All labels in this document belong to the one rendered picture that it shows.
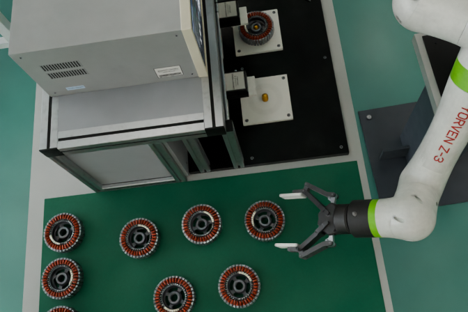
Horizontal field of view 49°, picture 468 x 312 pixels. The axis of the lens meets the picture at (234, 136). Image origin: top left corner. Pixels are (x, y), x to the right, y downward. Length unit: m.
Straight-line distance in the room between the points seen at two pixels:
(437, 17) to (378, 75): 1.42
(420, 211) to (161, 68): 0.66
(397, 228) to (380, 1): 1.68
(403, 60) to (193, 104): 1.53
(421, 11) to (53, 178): 1.15
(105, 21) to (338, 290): 0.89
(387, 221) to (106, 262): 0.79
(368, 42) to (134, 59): 1.62
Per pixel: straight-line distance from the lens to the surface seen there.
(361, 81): 2.48
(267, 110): 1.54
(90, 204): 1.60
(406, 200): 1.23
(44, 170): 1.70
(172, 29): 1.07
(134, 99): 1.25
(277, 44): 1.65
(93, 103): 1.28
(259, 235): 1.43
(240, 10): 1.61
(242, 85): 1.43
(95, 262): 1.56
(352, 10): 2.68
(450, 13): 1.10
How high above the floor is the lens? 2.19
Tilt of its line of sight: 67 degrees down
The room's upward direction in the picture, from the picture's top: 18 degrees counter-clockwise
